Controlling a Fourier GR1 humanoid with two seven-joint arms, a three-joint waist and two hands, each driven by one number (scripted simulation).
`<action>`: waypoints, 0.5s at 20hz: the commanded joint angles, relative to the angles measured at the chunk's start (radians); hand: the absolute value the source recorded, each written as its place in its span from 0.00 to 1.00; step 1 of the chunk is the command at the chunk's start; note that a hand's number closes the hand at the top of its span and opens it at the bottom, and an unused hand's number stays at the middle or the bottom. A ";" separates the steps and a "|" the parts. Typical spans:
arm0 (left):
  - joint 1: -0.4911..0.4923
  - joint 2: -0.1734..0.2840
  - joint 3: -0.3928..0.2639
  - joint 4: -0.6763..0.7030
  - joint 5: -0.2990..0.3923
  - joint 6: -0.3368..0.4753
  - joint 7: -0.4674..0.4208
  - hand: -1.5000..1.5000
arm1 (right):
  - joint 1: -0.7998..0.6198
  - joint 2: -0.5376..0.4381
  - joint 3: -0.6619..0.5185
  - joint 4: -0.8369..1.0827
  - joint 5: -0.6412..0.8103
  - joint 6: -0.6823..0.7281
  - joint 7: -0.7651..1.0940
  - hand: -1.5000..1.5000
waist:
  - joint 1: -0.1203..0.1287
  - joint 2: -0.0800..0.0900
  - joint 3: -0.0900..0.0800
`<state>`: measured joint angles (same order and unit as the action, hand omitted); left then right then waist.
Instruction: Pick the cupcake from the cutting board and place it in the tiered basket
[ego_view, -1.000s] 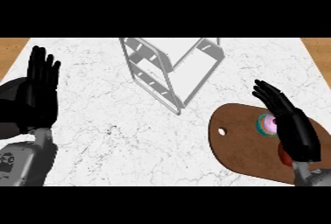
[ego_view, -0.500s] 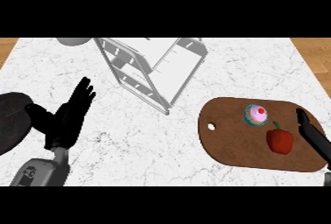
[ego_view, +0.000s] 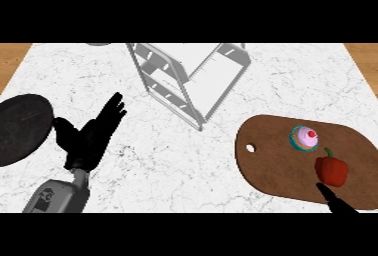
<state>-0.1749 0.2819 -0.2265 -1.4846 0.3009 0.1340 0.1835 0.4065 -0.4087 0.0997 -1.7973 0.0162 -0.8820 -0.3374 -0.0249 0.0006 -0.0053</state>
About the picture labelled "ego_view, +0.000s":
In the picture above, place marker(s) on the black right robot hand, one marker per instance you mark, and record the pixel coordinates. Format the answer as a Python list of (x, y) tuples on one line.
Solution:
[(336, 202)]

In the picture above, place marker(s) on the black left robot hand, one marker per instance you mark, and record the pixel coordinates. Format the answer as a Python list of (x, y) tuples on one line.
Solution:
[(87, 140)]

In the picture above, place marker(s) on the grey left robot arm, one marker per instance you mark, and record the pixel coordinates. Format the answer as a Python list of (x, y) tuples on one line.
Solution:
[(59, 196)]

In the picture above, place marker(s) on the brown wooden cutting board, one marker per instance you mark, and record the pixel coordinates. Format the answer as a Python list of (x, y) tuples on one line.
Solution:
[(295, 166)]

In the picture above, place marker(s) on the pink frosted cupcake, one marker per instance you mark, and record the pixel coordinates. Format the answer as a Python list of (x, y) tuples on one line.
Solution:
[(304, 138)]

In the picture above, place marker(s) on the red bell pepper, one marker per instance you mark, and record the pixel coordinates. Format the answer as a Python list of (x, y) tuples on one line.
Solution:
[(332, 170)]

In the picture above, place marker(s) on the black round pan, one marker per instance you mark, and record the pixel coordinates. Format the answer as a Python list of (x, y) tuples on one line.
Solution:
[(20, 129)]

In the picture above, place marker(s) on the grey round object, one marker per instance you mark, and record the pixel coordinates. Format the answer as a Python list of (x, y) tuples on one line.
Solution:
[(97, 44)]

